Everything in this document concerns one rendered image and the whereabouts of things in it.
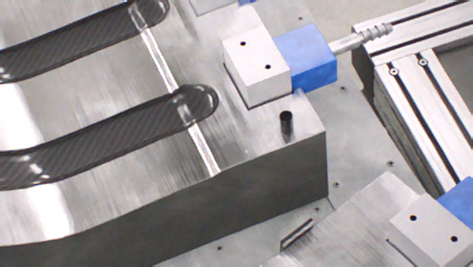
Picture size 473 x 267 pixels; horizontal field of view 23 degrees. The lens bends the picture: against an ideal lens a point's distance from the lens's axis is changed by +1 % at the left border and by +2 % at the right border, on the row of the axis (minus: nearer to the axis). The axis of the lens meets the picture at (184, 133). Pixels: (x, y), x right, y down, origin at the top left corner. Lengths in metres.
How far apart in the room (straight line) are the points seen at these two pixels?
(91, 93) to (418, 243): 0.28
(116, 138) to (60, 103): 0.06
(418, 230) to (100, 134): 0.25
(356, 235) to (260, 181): 0.08
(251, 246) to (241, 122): 0.11
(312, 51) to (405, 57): 0.88
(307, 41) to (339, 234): 0.15
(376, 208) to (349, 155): 0.10
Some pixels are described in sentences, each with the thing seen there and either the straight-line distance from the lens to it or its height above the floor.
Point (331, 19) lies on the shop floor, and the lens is 2.14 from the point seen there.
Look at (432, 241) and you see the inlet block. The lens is 0.83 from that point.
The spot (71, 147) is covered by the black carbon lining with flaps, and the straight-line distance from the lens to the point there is 0.90.
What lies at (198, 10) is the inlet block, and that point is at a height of 0.90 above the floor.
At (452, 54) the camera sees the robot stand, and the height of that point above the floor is 0.21.
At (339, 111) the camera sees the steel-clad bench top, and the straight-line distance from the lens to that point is 0.99.
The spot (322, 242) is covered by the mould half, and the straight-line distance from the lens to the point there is 0.85.
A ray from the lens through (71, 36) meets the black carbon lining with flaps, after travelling 0.97.
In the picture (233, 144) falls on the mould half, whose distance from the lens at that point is 0.87.
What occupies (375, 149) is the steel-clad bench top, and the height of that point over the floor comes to 0.80.
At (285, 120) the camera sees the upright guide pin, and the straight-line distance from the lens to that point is 0.85.
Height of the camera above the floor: 1.59
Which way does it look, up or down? 53 degrees down
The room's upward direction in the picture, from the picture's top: 12 degrees counter-clockwise
